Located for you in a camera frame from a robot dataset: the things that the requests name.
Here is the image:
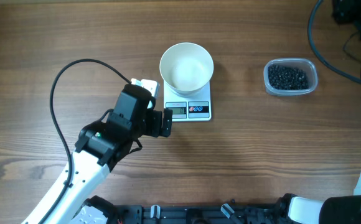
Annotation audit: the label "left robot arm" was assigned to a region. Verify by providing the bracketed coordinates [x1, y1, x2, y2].
[24, 84, 172, 223]

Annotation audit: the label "white digital kitchen scale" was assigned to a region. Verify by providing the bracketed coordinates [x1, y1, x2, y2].
[164, 83, 212, 122]

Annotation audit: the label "white bowl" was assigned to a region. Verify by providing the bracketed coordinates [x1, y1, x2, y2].
[159, 42, 214, 96]

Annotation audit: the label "clear plastic container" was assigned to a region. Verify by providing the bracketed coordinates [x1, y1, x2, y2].
[263, 58, 318, 96]

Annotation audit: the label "black beans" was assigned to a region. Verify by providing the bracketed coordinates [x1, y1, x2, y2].
[268, 65, 308, 90]

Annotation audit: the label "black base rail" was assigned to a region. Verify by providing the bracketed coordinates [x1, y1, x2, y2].
[71, 195, 293, 224]

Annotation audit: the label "black left camera cable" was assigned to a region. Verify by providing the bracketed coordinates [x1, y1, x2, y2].
[37, 58, 133, 224]

